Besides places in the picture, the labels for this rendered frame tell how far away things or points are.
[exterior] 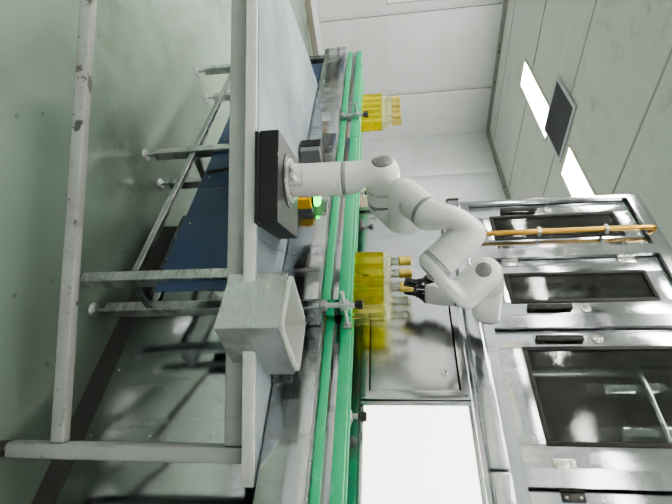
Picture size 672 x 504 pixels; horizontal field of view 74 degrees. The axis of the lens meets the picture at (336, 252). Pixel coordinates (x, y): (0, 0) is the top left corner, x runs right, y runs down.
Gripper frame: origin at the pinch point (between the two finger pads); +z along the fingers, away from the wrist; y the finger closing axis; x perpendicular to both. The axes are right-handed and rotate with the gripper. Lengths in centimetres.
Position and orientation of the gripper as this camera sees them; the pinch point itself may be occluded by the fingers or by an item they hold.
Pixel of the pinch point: (410, 286)
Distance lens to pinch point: 153.4
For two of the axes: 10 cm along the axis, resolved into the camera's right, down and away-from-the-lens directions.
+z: -9.4, -1.5, 3.0
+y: -1.2, -6.9, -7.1
